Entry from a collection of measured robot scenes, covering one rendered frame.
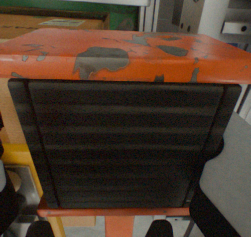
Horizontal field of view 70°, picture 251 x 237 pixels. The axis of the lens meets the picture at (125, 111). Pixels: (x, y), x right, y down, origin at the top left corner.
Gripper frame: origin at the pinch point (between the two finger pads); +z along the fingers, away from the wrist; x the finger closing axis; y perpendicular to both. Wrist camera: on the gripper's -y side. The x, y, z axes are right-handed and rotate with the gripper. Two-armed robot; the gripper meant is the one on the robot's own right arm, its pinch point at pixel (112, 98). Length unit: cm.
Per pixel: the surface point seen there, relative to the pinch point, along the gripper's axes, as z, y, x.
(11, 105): 21.1, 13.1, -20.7
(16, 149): 8.6, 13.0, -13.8
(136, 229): 116, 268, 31
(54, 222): 8.2, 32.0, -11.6
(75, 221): 21, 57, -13
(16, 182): 6.3, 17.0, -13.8
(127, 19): 115, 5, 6
